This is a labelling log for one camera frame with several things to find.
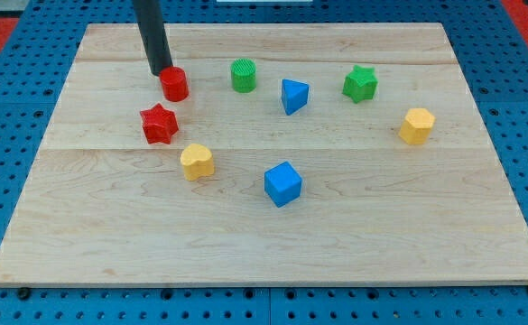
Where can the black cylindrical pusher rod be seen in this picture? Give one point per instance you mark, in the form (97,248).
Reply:
(149,19)

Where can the red star block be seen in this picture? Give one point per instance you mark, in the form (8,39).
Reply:
(159,124)

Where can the light wooden board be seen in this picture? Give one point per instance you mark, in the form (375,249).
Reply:
(103,208)

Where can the green star block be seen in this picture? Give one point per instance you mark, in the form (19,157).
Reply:
(360,84)

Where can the red cylinder block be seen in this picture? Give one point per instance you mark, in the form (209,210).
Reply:
(174,84)

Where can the green cylinder block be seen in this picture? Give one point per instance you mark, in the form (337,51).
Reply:
(243,75)

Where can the yellow heart block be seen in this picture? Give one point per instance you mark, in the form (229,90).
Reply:
(197,161)

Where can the blue triangle block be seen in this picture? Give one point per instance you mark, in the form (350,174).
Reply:
(294,95)

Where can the blue cube block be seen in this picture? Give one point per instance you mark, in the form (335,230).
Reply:
(282,184)

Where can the yellow hexagon block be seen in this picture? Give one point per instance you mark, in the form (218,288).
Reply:
(416,126)

